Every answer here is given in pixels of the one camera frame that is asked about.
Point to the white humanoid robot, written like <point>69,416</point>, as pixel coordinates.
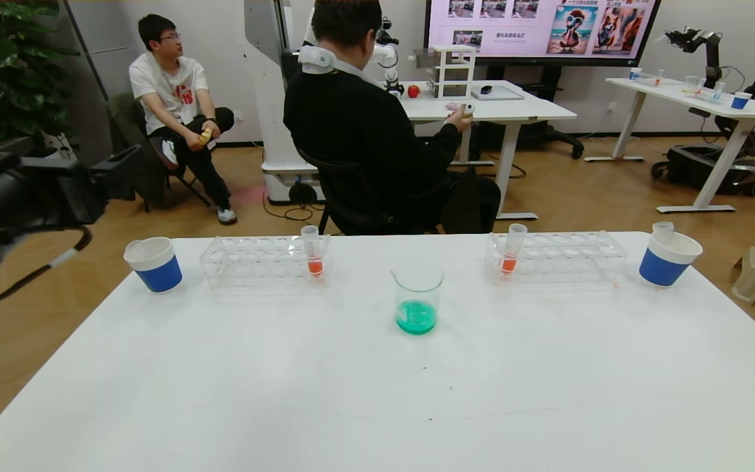
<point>272,118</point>

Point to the large wall display screen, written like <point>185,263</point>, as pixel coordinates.
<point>535,26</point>

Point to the white handheld controller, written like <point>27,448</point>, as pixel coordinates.
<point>467,110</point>

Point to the grey flat tray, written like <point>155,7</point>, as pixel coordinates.
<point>505,94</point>

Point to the blue and white paper cup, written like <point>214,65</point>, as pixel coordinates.
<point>160,274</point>
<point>664,267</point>

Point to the chair with dark jacket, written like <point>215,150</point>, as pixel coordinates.
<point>154,170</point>

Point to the person in white t-shirt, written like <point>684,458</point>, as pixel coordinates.
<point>171,85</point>

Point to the black office chair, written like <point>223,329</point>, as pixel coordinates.
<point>430,190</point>

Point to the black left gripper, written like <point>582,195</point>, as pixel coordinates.
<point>30,190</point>

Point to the white neck-worn headset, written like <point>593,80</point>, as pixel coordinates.
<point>317,59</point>

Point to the red apple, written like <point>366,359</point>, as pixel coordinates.
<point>413,90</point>

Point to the black display stand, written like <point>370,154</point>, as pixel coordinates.
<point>550,80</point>

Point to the yellow-pigment clear test tube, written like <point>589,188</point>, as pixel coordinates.
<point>662,229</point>

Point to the small blue paper cup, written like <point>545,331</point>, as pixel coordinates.
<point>739,100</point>

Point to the small background tube rack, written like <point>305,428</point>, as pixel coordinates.
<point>643,73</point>
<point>705,88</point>

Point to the orange-pigment clear test tube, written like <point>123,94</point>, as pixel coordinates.
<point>509,263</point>
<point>314,265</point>

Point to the large green potted plant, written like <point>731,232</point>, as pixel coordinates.
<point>17,78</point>

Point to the clear acrylic test tube rack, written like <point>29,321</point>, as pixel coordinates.
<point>548,257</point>
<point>266,262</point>

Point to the white standing desk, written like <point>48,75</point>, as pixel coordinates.
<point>528,110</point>
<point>679,93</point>

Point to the black background robot arm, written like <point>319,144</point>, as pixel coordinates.
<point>712,49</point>

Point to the white small drawer unit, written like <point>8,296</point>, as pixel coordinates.
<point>466,49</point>

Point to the grey tall cabinet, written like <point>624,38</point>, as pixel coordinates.
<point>102,39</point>

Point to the person in black sweater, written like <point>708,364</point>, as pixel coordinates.
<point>364,124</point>

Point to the clear glass beaker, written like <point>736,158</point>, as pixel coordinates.
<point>417,318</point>

